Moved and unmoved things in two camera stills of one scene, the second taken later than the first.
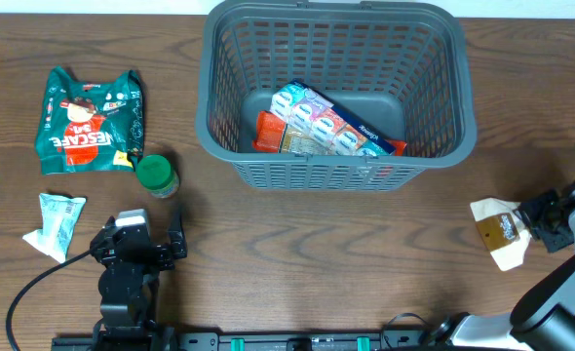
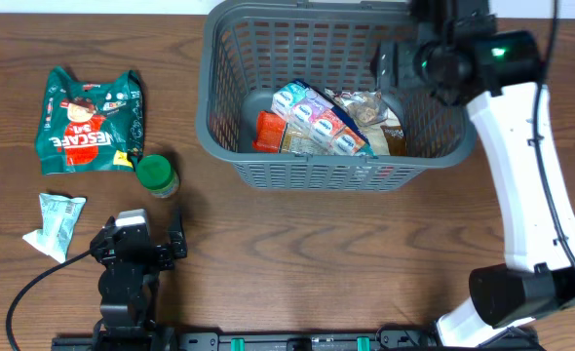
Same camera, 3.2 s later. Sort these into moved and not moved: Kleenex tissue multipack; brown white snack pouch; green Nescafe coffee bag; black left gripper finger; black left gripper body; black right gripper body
Moved: black right gripper body; brown white snack pouch
Not moved: black left gripper finger; Kleenex tissue multipack; green Nescafe coffee bag; black left gripper body
